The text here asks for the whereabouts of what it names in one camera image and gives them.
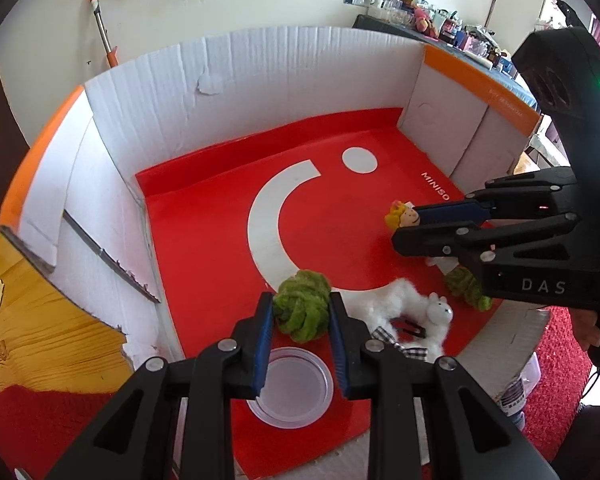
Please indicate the orange cardboard box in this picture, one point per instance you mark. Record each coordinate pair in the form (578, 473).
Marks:
(280, 75)

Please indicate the red knitted blanket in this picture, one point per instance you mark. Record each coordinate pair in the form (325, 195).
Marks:
(555, 360)

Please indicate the white plush bunny hair clip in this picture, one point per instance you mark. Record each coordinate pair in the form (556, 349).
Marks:
(437, 312)

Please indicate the red printed paper bag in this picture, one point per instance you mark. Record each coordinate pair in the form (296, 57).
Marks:
(205, 240)

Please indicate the clear plastic lid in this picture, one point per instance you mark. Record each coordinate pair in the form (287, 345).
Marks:
(292, 395)

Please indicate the yellow-haired doll figure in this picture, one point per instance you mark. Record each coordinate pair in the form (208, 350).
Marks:
(405, 217)

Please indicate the side table with blue cloth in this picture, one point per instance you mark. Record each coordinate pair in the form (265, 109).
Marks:
(510, 85)

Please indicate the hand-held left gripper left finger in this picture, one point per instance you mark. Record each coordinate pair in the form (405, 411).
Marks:
(262, 345)

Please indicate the large green yarn ball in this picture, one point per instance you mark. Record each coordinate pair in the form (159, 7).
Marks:
(300, 305)

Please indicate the row of bottles and jars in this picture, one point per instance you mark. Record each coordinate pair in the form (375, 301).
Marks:
(425, 17)

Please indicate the small clear plastic box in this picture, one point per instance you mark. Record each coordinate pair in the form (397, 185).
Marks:
(531, 370)

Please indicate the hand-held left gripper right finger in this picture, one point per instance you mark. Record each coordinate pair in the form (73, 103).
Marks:
(337, 345)

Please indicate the person's right hand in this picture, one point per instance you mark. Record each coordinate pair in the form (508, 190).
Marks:
(586, 330)

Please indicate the white wardrobe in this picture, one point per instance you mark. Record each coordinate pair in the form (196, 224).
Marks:
(517, 5)

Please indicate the purple bottle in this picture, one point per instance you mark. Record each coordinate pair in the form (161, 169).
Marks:
(512, 402)

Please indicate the mop pole with orange grip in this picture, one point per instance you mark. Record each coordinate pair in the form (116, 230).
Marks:
(102, 25)

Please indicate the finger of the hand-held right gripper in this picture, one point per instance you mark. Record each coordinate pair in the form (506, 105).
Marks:
(450, 212)
(430, 242)

